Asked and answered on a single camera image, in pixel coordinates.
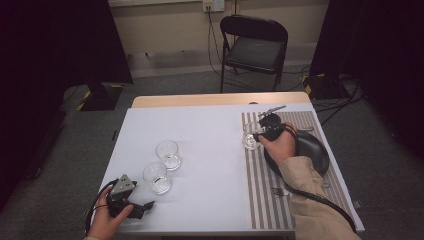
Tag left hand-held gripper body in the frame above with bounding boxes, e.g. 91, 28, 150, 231
106, 173, 138, 217

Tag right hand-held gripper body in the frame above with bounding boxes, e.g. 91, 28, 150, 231
257, 104, 288, 142

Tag clear drinking glass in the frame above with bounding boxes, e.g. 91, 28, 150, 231
242, 120, 265, 151
154, 139, 182, 172
142, 161, 172, 196

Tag person's right hand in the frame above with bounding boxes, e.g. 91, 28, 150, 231
257, 122, 298, 167

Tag person's left hand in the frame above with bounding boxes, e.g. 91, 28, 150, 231
86, 185, 135, 240

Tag black round plate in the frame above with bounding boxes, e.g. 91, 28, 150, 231
263, 129, 331, 178

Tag white table sheet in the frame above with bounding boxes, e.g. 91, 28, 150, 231
99, 102, 365, 234

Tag black floor box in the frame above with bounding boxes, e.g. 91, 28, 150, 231
303, 73, 352, 101

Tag wooden table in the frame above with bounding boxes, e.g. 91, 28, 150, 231
130, 91, 312, 109

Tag striped grey placemat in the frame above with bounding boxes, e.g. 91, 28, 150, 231
240, 110, 355, 231

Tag black folding chair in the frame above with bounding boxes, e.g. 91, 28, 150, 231
218, 14, 290, 94

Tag black stand base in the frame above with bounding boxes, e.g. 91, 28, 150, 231
77, 82, 125, 113

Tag black curtain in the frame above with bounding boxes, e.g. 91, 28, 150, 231
0, 0, 134, 213
309, 0, 424, 161

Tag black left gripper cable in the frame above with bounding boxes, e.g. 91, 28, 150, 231
85, 178, 120, 234

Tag black floor cables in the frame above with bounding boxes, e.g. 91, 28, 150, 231
312, 75, 367, 127

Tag black outlet cable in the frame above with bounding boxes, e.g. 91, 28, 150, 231
205, 5, 236, 80

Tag white wall outlet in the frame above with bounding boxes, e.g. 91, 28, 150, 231
201, 0, 226, 14

